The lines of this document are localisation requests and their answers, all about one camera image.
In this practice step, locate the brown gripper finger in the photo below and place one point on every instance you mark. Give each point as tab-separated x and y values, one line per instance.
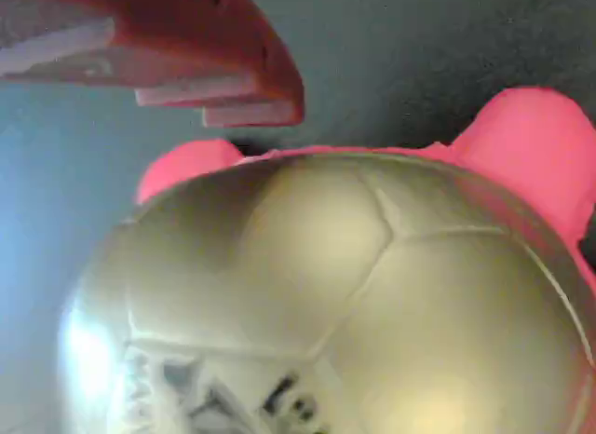
186	33

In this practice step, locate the red turtle toy silver shell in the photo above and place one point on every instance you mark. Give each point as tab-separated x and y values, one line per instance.
326	266

